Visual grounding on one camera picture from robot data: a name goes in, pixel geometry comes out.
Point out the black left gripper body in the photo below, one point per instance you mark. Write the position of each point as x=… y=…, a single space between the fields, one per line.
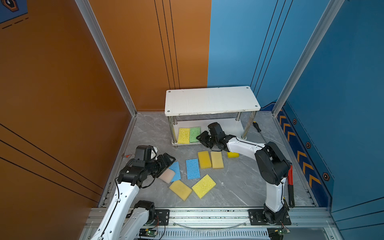
x=160 y=163

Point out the green circuit board left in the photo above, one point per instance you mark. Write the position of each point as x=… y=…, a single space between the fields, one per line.
x=151 y=233

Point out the aluminium corner post left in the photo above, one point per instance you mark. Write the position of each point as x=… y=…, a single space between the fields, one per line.
x=101 y=42

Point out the yellow green textured sponge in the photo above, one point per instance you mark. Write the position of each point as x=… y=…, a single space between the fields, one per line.
x=184 y=136

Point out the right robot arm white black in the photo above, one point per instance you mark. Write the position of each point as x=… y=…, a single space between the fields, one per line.
x=273 y=166

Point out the dark yellow sponge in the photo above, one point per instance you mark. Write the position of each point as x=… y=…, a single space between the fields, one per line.
x=180 y=189

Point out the light blue sponge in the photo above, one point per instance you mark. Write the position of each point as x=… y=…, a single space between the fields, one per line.
x=175 y=168

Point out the black yellow screwdriver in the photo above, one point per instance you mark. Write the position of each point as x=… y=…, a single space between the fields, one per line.
x=255 y=124

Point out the green circuit board right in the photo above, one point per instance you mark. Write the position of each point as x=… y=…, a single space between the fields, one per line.
x=282 y=232

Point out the pink beige sponge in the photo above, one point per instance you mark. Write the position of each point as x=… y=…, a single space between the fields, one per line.
x=167 y=176

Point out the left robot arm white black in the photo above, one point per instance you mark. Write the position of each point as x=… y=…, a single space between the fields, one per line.
x=119 y=222

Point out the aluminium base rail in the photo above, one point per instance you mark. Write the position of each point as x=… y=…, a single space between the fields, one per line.
x=228 y=224

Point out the pale yellow orange sponge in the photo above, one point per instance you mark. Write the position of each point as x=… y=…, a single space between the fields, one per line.
x=217 y=160

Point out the red pipe wrench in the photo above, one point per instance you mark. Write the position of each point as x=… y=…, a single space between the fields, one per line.
x=291 y=188

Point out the small bright yellow sponge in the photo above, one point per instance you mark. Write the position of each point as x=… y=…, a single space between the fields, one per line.
x=233 y=155

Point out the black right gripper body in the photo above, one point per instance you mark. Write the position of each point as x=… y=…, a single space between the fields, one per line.
x=210 y=141

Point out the aluminium corner post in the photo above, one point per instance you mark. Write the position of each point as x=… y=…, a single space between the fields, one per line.
x=101 y=42
x=318 y=34

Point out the white two-tier shelf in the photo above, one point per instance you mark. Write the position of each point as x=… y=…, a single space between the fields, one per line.
x=212 y=101

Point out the large yellow textured sponge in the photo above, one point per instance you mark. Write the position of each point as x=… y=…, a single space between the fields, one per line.
x=203 y=186

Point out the aluminium corner post right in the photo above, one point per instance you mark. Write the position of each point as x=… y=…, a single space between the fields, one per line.
x=318 y=34

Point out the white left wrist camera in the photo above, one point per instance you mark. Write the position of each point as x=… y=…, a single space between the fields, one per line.
x=154 y=152

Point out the yellow foam sponge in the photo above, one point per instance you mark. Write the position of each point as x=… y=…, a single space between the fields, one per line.
x=204 y=160

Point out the green circuit board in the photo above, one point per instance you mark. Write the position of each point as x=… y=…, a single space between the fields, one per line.
x=282 y=232
x=151 y=233

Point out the blue textured sponge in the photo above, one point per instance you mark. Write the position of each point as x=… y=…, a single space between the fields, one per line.
x=193 y=170

